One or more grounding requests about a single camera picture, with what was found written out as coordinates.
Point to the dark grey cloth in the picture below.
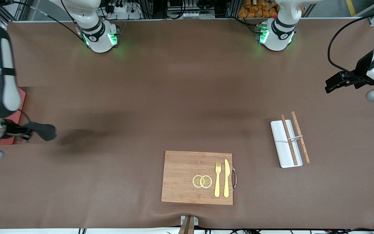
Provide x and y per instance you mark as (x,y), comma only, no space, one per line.
(44,131)

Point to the yellow knife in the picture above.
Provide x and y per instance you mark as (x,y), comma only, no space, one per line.
(226,178)

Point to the wooden cutting board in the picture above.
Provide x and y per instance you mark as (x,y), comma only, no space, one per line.
(180,175)

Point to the white power strip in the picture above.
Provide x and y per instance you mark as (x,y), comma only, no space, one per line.
(123,9)

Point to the white connector strip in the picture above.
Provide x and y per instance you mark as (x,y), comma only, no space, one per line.
(192,14)

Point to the yellow fork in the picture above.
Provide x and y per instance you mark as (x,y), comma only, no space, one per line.
(218,185)

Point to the lemon slice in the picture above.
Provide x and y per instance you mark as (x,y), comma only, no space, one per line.
(196,181)
(206,181)

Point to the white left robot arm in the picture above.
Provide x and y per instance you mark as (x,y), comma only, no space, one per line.
(278,40)

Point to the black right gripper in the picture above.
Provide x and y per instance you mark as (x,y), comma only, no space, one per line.
(14,129)

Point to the white rectangular tray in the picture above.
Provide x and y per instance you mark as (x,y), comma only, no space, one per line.
(279,139)

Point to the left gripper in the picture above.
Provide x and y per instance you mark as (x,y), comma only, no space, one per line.
(361,71)

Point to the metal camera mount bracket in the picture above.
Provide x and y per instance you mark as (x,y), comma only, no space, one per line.
(188,226)

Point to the pink plastic bin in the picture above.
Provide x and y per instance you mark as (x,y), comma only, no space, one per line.
(22,97)

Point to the orange packaged snacks pile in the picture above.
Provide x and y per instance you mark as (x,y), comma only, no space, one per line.
(255,9)

